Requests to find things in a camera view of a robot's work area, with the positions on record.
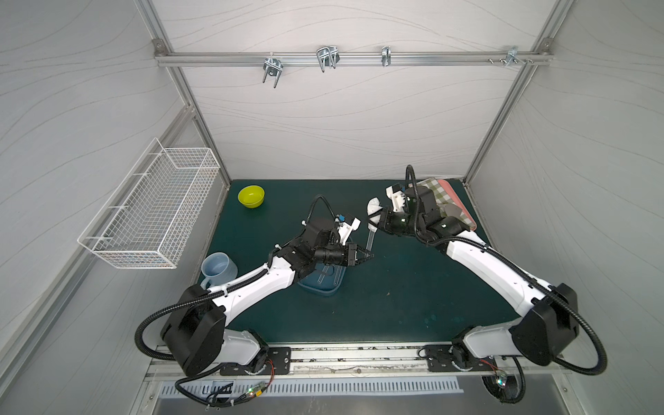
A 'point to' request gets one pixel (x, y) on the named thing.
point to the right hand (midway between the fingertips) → (366, 218)
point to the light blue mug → (217, 269)
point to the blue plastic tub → (325, 281)
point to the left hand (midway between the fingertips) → (373, 259)
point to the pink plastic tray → (458, 202)
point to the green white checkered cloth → (448, 207)
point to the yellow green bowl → (251, 196)
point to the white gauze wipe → (373, 205)
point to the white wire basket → (154, 211)
